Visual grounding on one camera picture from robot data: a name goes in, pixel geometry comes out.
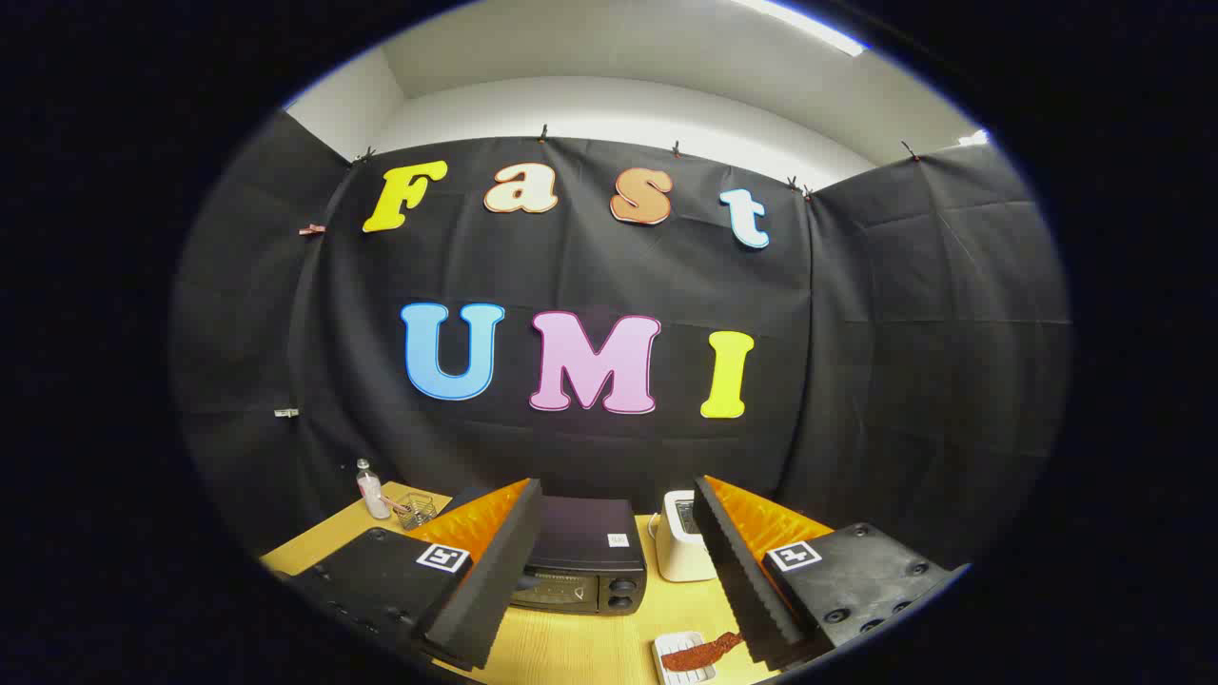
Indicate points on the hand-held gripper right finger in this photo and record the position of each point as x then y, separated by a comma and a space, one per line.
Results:
737, 580

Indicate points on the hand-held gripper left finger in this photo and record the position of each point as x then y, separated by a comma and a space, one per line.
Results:
490, 580

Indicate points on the reddish-brown meat steak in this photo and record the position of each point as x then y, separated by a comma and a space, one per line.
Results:
699, 655

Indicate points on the black toaster oven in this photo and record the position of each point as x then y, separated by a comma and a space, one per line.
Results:
580, 538

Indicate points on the white slot toaster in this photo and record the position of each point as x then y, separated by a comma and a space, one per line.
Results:
677, 557

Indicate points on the white ribbed rectangular plate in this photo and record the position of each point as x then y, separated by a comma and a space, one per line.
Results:
671, 677

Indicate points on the clear plastic bottle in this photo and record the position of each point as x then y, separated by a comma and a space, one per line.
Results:
373, 495

